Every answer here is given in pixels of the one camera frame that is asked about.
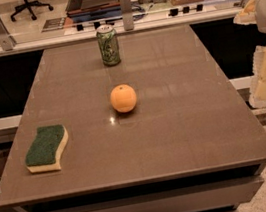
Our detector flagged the green soda can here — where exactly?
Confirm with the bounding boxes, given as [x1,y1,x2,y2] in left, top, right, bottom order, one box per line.
[96,24,120,66]

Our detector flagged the orange fruit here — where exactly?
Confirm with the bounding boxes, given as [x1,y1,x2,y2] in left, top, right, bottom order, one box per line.
[110,84,137,113]

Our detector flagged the black office chair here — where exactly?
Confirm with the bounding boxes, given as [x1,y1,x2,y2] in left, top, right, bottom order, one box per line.
[11,0,54,22]

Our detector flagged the green and yellow sponge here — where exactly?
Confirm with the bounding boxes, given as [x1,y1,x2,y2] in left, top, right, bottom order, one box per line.
[25,124,69,174]

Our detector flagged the middle metal glass bracket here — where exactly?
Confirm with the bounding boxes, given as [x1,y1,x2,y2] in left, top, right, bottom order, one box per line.
[119,0,134,31]

